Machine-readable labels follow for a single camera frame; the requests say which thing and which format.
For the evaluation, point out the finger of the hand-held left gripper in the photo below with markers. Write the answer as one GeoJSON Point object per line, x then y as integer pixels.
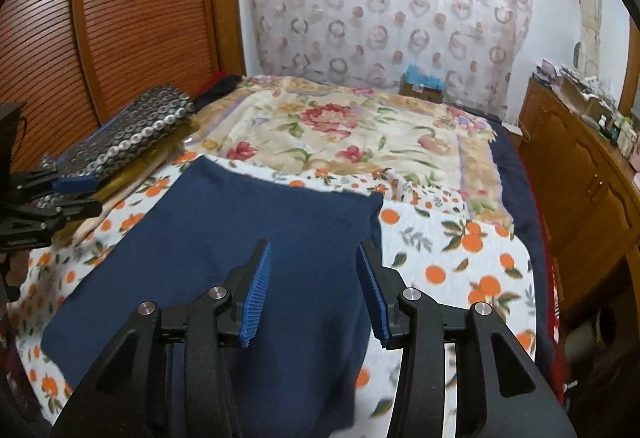
{"type": "Point", "coordinates": [75, 184]}
{"type": "Point", "coordinates": [45, 215]}

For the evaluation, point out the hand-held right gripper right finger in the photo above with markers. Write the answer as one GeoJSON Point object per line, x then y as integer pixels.
{"type": "Point", "coordinates": [375, 298]}

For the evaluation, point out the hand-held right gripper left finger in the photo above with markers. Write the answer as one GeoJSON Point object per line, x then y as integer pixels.
{"type": "Point", "coordinates": [255, 298]}

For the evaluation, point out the navy sweatshirt with orange print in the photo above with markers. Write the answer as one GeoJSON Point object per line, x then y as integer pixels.
{"type": "Point", "coordinates": [225, 228]}

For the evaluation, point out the beige folded cloth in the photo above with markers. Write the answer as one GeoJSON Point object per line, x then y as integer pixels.
{"type": "Point", "coordinates": [95, 218]}

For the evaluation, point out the yellow folded cloth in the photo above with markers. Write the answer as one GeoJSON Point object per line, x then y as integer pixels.
{"type": "Point", "coordinates": [145, 162]}

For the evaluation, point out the dark patterned folded cloth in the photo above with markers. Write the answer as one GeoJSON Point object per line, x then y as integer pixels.
{"type": "Point", "coordinates": [135, 127]}

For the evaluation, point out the white orange-print bed sheet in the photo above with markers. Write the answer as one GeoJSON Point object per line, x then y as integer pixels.
{"type": "Point", "coordinates": [450, 258]}

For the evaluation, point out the wooden louvered wardrobe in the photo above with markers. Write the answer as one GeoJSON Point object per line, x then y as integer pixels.
{"type": "Point", "coordinates": [130, 17]}

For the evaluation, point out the cream floral blanket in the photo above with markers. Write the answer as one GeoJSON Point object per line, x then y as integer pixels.
{"type": "Point", "coordinates": [360, 127]}

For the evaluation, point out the navy bed cover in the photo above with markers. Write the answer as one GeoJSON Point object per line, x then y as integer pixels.
{"type": "Point", "coordinates": [522, 198]}

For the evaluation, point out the red cloth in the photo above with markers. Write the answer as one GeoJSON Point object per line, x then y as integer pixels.
{"type": "Point", "coordinates": [555, 313]}

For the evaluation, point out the white round container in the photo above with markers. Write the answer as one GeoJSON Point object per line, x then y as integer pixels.
{"type": "Point", "coordinates": [582, 340]}

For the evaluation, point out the cardboard box with blue contents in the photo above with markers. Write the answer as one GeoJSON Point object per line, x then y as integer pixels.
{"type": "Point", "coordinates": [422, 85]}

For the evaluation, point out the wooden cabinet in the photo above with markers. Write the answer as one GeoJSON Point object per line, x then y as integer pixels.
{"type": "Point", "coordinates": [575, 188]}

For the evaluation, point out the clutter of small bottles and boxes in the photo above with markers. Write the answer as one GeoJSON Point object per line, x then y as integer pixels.
{"type": "Point", "coordinates": [590, 92]}

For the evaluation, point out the beige lace hanging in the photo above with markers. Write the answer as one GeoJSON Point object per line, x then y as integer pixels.
{"type": "Point", "coordinates": [589, 12]}

